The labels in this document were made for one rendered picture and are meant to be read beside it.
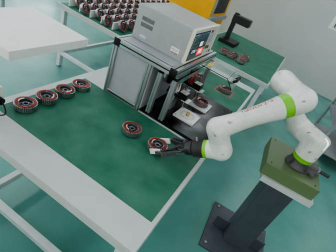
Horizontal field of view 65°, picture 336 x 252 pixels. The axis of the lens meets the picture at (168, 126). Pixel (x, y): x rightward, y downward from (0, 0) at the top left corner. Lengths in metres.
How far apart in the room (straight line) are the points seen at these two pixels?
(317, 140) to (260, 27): 5.46
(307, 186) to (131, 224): 1.05
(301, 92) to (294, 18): 5.55
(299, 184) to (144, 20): 1.32
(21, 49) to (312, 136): 1.46
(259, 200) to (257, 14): 5.54
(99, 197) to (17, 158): 0.38
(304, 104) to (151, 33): 0.93
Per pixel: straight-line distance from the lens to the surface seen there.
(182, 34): 1.58
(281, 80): 1.43
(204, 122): 1.81
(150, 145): 1.39
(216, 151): 1.26
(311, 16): 6.83
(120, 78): 1.70
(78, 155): 1.29
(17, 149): 1.31
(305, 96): 1.34
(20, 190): 2.11
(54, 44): 1.14
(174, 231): 2.10
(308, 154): 1.70
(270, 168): 1.68
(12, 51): 1.04
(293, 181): 1.72
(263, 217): 1.99
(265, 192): 1.85
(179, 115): 1.73
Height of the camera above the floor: 1.65
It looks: 33 degrees down
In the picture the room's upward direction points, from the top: 23 degrees clockwise
